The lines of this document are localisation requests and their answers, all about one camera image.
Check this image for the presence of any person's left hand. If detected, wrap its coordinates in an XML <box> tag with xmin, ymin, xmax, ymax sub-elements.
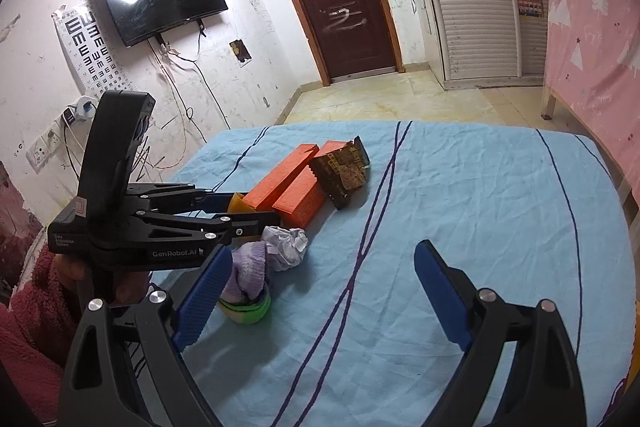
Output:
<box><xmin>52</xmin><ymin>252</ymin><xmax>147</xmax><ymax>309</ymax></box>

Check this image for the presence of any white wall socket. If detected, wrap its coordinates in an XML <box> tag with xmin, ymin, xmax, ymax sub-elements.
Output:
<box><xmin>25</xmin><ymin>122</ymin><xmax>66</xmax><ymax>170</ymax></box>

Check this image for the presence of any white plug-in charger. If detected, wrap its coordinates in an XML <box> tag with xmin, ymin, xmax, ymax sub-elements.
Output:
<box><xmin>60</xmin><ymin>94</ymin><xmax>98</xmax><ymax>128</ymax></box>

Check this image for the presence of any purple green sock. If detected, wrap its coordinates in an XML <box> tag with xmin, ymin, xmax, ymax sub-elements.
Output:
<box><xmin>217</xmin><ymin>241</ymin><xmax>273</xmax><ymax>325</ymax></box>

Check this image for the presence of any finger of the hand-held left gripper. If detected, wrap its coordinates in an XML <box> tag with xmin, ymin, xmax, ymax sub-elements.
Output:
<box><xmin>134</xmin><ymin>209</ymin><xmax>282</xmax><ymax>244</ymax></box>
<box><xmin>125</xmin><ymin>183</ymin><xmax>237</xmax><ymax>214</ymax></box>

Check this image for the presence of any light blue printed bed sheet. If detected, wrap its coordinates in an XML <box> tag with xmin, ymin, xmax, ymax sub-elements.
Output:
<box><xmin>150</xmin><ymin>121</ymin><xmax>628</xmax><ymax>427</ymax></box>

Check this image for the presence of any crumpled white paper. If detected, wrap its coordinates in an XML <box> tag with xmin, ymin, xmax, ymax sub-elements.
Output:
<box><xmin>260</xmin><ymin>226</ymin><xmax>308</xmax><ymax>272</ymax></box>

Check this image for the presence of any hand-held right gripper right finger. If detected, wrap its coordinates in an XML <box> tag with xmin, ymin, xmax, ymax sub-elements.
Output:
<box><xmin>414</xmin><ymin>239</ymin><xmax>587</xmax><ymax>427</ymax></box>

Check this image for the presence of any orange box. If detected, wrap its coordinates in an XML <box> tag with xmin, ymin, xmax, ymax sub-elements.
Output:
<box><xmin>244</xmin><ymin>143</ymin><xmax>321</xmax><ymax>211</ymax></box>
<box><xmin>272</xmin><ymin>140</ymin><xmax>348</xmax><ymax>229</ymax></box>

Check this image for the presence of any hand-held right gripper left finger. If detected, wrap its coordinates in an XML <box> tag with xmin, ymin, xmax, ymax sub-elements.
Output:
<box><xmin>57</xmin><ymin>244</ymin><xmax>236</xmax><ymax>427</ymax></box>

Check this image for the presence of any brown snack wrapper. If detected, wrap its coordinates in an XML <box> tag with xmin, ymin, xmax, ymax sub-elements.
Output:
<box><xmin>309</xmin><ymin>136</ymin><xmax>371</xmax><ymax>210</ymax></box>

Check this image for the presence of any pink printed sheet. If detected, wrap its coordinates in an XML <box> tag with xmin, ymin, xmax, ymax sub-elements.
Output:
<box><xmin>542</xmin><ymin>0</ymin><xmax>640</xmax><ymax>228</ymax></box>

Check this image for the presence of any yellow thread spool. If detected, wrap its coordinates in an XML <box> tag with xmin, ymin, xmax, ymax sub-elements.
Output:
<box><xmin>226</xmin><ymin>192</ymin><xmax>258</xmax><ymax>213</ymax></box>

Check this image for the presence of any eye chart poster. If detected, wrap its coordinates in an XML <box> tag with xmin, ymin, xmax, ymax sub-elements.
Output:
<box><xmin>52</xmin><ymin>4</ymin><xmax>138</xmax><ymax>105</ymax></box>

